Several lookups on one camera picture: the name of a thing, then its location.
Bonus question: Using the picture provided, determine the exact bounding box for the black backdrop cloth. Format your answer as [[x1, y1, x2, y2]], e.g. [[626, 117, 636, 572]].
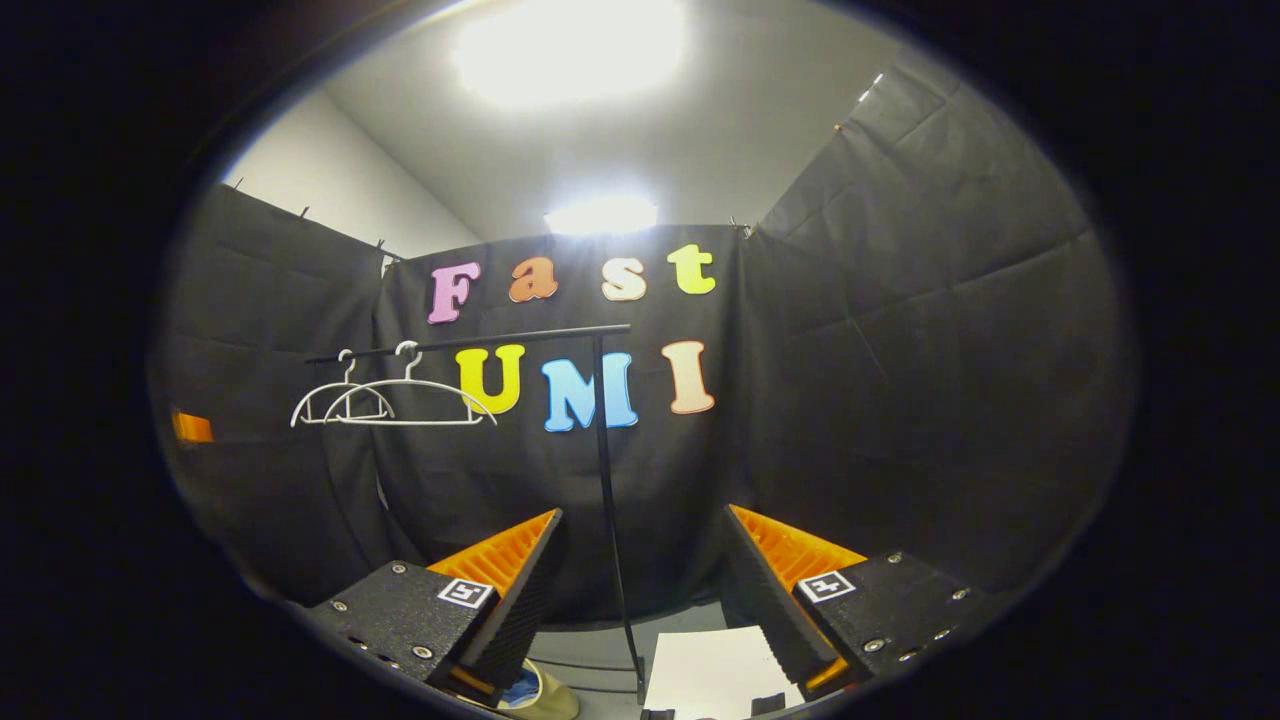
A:
[[150, 65, 1136, 623]]

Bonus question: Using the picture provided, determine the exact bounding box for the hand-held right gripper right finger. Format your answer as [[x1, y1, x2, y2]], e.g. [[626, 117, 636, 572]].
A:
[[720, 503, 1016, 699]]

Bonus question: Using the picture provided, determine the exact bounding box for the beige laundry hamper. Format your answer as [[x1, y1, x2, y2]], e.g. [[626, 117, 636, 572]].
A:
[[480, 660, 581, 720]]

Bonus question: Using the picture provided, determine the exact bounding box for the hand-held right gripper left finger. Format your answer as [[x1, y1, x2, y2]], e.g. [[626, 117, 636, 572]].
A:
[[295, 508, 566, 706]]

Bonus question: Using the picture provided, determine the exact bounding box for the black metal clothes rack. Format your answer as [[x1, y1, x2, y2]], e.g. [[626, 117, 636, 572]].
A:
[[305, 323, 647, 706]]

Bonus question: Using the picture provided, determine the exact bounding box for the large ceiling light panel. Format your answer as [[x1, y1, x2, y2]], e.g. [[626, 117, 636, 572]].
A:
[[452, 0, 689, 109]]

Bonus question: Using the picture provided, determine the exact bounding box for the white plastic clothes hanger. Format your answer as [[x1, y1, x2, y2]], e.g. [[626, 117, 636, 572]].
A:
[[322, 340, 499, 428], [290, 350, 396, 429]]

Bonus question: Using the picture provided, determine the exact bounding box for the white paper sheet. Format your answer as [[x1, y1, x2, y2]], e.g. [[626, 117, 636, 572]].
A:
[[643, 626, 807, 720]]

